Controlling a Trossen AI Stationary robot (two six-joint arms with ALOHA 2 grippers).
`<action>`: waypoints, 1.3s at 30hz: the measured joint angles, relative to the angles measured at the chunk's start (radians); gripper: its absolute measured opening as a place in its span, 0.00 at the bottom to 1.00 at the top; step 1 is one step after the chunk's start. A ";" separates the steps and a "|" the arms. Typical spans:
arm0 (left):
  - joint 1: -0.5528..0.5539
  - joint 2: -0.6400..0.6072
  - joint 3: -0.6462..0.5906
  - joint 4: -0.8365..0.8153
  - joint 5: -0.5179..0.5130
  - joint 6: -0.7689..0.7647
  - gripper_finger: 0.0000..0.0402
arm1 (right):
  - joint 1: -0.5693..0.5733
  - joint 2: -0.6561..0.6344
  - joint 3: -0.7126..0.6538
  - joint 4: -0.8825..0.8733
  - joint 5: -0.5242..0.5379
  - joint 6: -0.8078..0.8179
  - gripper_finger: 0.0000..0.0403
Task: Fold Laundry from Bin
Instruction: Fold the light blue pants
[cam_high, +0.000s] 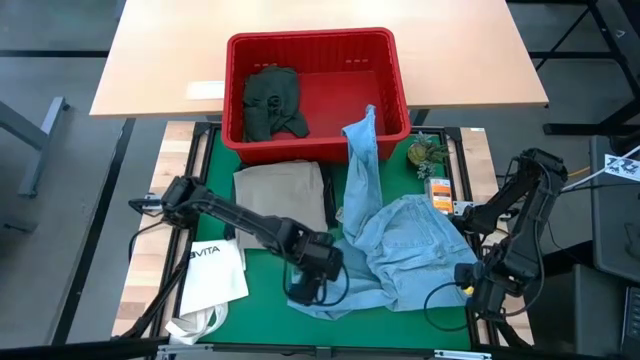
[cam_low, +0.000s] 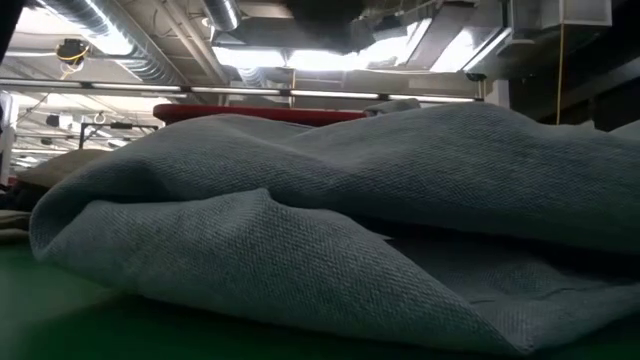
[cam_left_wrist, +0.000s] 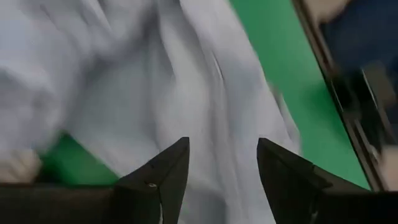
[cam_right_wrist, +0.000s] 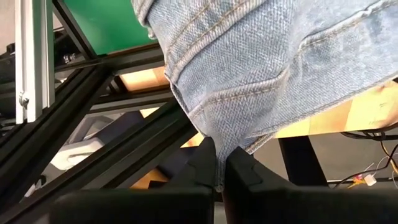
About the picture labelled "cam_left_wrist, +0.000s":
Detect green table mat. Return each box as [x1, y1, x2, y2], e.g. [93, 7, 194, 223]
[39, 0, 371, 190]

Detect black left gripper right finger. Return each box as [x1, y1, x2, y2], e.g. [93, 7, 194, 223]
[256, 138, 333, 224]

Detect black front frame bar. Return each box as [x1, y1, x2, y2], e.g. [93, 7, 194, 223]
[292, 0, 398, 192]

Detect light blue denim garment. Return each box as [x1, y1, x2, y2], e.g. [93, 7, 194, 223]
[0, 0, 302, 224]

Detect person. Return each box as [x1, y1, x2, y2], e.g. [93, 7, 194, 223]
[320, 0, 398, 74]

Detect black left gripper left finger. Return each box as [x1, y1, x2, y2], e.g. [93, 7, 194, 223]
[116, 136, 190, 224]

